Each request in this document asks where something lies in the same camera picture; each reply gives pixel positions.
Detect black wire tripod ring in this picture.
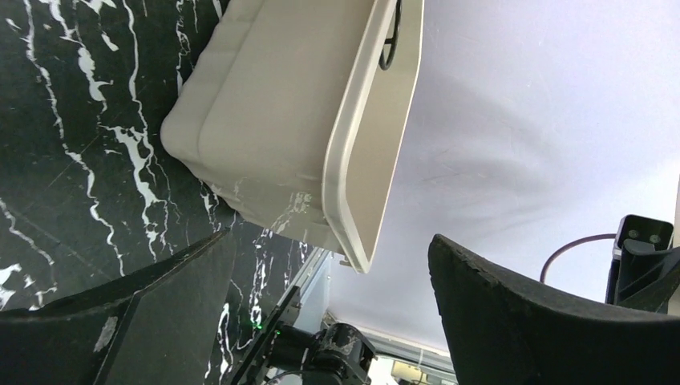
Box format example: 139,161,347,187
378,0,403,71

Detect white plastic bin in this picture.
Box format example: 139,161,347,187
160,1,424,274

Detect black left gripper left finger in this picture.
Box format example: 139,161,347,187
1,231,236,384

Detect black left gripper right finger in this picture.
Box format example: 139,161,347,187
427,234,679,384

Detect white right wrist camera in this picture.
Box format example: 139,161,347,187
612,214,674,261

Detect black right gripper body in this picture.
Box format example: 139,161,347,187
605,239,679,314

